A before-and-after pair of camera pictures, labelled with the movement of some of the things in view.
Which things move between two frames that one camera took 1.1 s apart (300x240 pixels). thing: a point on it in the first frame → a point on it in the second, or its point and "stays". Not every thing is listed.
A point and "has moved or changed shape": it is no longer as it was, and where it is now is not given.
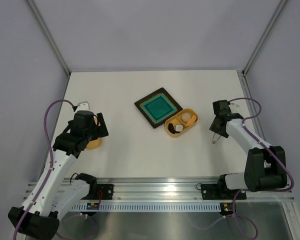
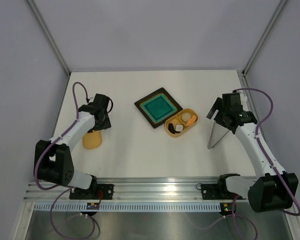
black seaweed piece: [171, 128] stays
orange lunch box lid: [96, 144] stays
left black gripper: [101, 131] → [104, 125]
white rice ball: [186, 116] stays
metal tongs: [213, 141] has moved or changed shape
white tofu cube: [179, 128] stays
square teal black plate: [158, 106] stays
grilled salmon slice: [191, 120] stays
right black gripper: [214, 128] → [217, 105]
